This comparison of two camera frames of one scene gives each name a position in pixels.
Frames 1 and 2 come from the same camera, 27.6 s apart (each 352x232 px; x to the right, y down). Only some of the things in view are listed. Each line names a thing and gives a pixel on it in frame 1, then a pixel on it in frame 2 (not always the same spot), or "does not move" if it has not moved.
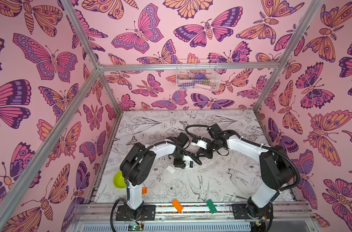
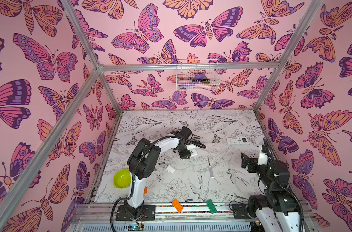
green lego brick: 212,208 does not move
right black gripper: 207,149 → 252,162
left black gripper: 180,164 → 187,155
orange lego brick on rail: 177,205 does not move
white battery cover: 170,169 does not move
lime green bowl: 119,181 does not move
